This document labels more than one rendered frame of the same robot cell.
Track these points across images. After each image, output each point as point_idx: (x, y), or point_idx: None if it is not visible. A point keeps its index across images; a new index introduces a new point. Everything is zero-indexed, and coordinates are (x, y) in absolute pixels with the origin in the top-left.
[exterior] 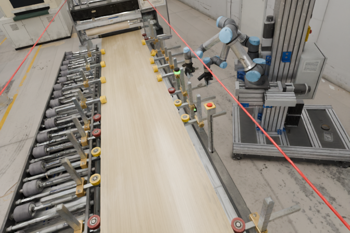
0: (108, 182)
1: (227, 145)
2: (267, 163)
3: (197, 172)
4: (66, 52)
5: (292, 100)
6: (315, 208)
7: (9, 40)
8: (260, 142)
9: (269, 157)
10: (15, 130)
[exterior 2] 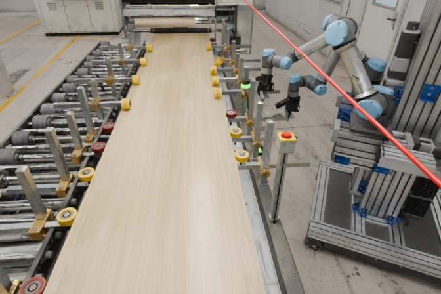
0: (84, 226)
1: (299, 223)
2: (361, 266)
3: (239, 247)
4: (101, 42)
5: (430, 166)
6: None
7: (41, 21)
8: (356, 230)
9: (365, 258)
10: (4, 130)
